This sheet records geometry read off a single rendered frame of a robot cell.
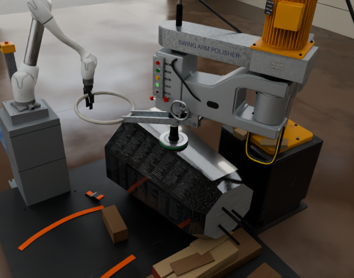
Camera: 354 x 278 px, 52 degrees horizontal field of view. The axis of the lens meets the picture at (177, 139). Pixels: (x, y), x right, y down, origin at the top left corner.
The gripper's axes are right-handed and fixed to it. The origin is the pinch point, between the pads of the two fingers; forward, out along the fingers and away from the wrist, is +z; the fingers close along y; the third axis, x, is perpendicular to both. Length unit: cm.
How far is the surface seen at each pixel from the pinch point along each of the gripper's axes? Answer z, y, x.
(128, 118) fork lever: -12, 51, 1
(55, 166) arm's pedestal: 48, 1, -38
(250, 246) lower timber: 59, 163, 34
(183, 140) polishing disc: -8, 93, 20
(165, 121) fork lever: -24, 82, 9
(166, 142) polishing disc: -7, 86, 8
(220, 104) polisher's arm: -55, 121, 16
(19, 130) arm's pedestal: 5, -6, -60
